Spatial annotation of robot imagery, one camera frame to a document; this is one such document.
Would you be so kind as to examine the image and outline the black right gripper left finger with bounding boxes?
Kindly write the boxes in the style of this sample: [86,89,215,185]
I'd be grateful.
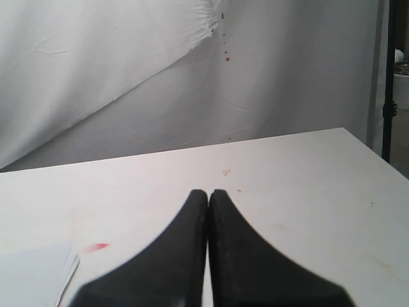
[72,189,208,306]

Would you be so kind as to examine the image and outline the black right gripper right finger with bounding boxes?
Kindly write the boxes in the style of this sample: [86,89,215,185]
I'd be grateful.
[208,189,351,306]

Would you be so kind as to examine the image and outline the stack of white paper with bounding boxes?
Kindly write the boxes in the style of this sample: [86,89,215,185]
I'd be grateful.
[1,242,80,307]

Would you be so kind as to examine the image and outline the black light stand pole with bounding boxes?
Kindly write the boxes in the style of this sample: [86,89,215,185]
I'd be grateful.
[382,0,397,163]

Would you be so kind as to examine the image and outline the white round container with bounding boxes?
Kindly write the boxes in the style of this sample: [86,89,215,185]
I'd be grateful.
[393,49,409,110]

